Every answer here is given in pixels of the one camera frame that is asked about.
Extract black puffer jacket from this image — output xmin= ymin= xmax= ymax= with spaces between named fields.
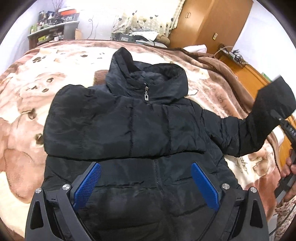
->
xmin=43 ymin=48 xmax=295 ymax=240

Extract person right hand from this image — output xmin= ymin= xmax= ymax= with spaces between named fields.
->
xmin=280 ymin=149 xmax=296 ymax=202

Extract wooden headboard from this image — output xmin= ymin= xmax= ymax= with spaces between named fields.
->
xmin=219 ymin=55 xmax=291 ymax=170

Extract wooden wardrobe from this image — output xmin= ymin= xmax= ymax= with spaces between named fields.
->
xmin=169 ymin=0 xmax=253 ymax=54

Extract brown patterned fleece blanket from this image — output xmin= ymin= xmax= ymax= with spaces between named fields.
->
xmin=0 ymin=39 xmax=296 ymax=237

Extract brown plush toy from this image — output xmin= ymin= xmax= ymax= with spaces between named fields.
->
xmin=155 ymin=34 xmax=170 ymax=47

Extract cluttered side desk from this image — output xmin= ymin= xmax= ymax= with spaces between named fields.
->
xmin=27 ymin=21 xmax=79 ymax=50

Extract heart patterned curtain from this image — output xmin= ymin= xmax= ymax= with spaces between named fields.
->
xmin=112 ymin=0 xmax=185 ymax=37

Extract orange box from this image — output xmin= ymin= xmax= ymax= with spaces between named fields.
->
xmin=59 ymin=9 xmax=77 ymax=16

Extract pink flower branches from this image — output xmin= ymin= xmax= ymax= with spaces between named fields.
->
xmin=51 ymin=0 xmax=63 ymax=13

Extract power strip with cables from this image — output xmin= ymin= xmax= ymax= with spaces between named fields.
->
xmin=220 ymin=46 xmax=248 ymax=68

